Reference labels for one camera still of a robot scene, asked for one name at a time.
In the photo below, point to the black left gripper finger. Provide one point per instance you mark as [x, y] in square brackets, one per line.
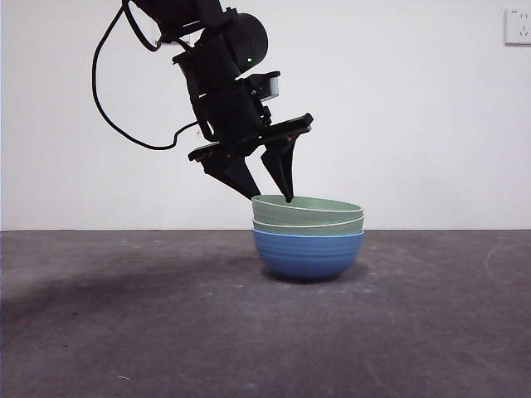
[232, 172]
[284, 166]

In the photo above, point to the green ribbed bowl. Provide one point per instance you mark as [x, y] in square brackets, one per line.
[307, 230]
[307, 211]

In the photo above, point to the blue ribbed bowl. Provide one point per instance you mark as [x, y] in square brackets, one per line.
[309, 257]

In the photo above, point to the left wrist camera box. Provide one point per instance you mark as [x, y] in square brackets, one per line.
[270, 86]

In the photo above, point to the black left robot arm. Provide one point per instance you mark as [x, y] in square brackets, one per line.
[215, 54]

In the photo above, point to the white wall socket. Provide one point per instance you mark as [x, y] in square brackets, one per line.
[518, 27]

